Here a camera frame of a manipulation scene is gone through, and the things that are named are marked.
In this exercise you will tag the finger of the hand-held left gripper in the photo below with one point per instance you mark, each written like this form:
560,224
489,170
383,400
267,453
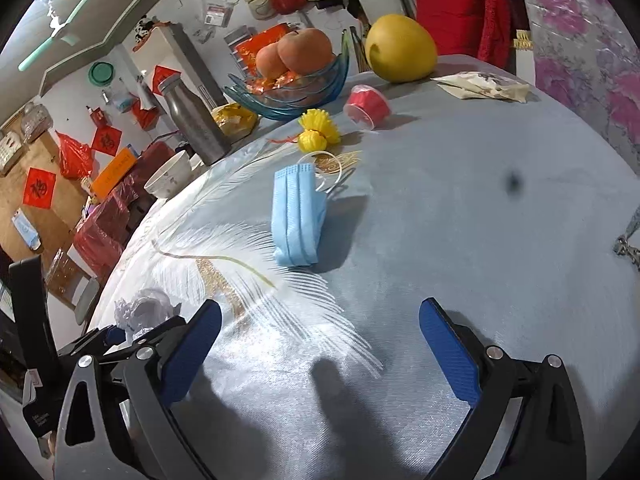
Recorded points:
112,342

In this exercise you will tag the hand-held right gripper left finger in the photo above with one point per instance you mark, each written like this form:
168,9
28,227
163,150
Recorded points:
192,355

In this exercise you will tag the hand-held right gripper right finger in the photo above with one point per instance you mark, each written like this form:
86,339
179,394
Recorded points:
450,355

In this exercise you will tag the white paper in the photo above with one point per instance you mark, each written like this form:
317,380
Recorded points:
145,310

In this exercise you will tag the blue face mask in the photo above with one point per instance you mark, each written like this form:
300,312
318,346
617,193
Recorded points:
297,220

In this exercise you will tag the brown carton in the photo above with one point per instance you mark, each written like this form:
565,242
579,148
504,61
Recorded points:
67,275

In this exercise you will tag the blue face mask pack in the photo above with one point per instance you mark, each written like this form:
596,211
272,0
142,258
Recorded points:
27,229

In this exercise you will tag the wooden door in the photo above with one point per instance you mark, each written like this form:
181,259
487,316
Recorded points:
55,215

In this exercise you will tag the red plastic cover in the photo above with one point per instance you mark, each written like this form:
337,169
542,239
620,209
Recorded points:
105,230

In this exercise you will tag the red diamond paper on door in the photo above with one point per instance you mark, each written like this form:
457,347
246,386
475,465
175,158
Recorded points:
39,188

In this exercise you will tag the red plastic bag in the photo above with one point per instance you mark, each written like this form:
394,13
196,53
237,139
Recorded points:
75,156

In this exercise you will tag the orange long box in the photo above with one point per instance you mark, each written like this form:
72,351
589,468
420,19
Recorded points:
115,171

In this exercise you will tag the white ceramic bowl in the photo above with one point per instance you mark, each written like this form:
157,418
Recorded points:
167,177

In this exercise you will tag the white hanging bag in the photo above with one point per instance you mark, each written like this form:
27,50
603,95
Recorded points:
36,122

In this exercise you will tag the steel thermos bottle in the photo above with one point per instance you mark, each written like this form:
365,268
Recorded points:
192,120

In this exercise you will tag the yellow wrapper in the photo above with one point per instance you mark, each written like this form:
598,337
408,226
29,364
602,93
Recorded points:
235,117

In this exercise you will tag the yellow foam fruit net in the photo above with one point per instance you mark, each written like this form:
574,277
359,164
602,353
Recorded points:
310,142

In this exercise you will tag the red plastic cup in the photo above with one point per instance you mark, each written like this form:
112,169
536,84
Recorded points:
367,106

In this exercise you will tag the green ceiling fan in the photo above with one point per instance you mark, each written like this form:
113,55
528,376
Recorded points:
37,55

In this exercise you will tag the yellow pompom ornament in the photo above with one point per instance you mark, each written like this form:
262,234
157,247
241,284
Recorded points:
320,122

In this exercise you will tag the red diamond paper on cabinet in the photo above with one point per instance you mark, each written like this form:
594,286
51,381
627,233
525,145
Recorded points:
161,79

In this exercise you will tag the blue glass fruit bowl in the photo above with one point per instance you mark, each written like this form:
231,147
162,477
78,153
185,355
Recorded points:
290,104

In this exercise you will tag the white printed paper packet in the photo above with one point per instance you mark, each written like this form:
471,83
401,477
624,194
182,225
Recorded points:
485,85

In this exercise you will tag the orange wrapped candies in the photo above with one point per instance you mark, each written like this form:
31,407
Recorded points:
280,82

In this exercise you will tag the grey tall cabinet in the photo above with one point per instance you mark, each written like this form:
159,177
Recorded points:
187,55

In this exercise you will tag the orange peach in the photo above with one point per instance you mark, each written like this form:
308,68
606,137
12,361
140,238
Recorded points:
272,62
307,50

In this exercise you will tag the yellow pomelo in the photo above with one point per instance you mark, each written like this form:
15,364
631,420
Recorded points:
400,47

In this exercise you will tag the orange red foil bag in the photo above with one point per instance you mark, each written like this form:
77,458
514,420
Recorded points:
250,47

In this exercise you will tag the yellow hair clip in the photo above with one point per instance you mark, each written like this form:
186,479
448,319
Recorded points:
522,40

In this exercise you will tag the pink floral curtain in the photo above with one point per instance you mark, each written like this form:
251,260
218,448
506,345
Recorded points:
585,60

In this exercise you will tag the red cushion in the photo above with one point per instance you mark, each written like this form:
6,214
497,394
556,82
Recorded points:
460,10

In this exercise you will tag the clear hanging plastic bag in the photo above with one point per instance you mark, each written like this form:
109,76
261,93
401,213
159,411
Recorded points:
220,10

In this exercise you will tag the yellowish hanging bag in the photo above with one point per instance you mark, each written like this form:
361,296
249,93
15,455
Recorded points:
259,5

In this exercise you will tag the red diamond wall paper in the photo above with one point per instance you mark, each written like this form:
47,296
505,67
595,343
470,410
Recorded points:
107,141

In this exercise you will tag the small red wall paper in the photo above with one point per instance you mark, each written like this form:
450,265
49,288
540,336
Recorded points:
145,116

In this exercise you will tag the green round wall plate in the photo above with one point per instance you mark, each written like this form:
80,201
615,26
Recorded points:
102,73

